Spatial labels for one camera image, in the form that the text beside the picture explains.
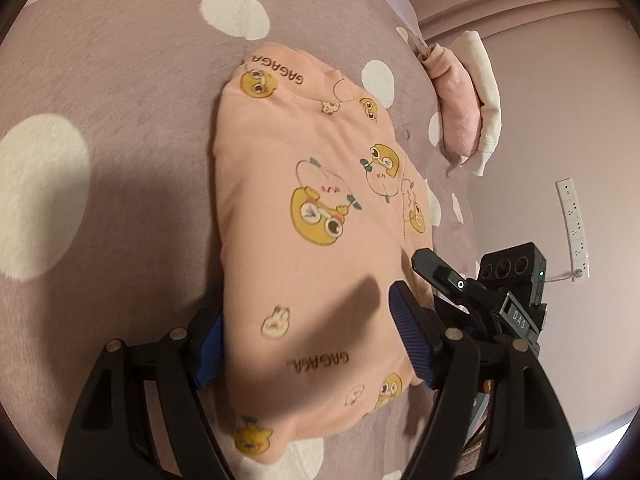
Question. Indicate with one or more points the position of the purple polka dot blanket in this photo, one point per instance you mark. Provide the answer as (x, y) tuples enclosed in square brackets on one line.
[(125, 85)]

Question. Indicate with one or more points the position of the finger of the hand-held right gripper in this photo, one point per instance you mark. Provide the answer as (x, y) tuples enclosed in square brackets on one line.
[(440, 270)]

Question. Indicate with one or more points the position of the white power strip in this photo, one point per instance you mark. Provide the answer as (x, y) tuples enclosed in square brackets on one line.
[(575, 230)]

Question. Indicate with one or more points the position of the folded pink cloth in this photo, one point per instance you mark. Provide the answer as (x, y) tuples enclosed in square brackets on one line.
[(457, 105)]

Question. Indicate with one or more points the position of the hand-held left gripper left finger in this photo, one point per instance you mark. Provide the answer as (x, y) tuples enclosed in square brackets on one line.
[(210, 355)]

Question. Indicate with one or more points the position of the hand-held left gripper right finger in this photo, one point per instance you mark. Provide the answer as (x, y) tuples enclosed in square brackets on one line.
[(410, 335)]

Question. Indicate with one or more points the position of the folded white cloth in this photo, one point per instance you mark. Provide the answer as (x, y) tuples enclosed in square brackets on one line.
[(487, 85)]

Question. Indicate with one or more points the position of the pink duck print garment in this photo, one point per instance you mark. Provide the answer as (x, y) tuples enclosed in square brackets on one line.
[(300, 285)]

